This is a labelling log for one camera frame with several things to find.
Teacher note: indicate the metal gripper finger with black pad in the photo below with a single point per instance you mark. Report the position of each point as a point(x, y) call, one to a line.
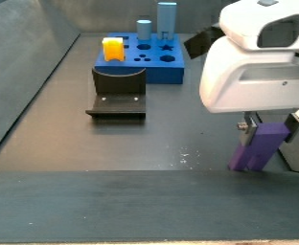
point(291, 124)

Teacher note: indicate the light blue tall oblong peg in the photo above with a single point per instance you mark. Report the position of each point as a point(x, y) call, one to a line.
point(166, 20)

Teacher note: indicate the light blue cylinder peg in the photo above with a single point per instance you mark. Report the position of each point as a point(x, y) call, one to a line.
point(143, 29)

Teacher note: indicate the blue shape-sorter board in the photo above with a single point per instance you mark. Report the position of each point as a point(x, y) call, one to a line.
point(156, 55)

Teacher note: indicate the yellow arch block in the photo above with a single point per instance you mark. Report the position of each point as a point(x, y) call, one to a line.
point(114, 48)

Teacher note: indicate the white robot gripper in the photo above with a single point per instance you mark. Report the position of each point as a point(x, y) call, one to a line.
point(251, 67)

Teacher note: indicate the black angled holder bracket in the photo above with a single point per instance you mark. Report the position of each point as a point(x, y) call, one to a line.
point(120, 94)

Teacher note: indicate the purple double-square block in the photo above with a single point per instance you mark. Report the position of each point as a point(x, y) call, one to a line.
point(254, 155)

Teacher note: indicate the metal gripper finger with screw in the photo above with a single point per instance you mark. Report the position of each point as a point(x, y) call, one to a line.
point(247, 128)

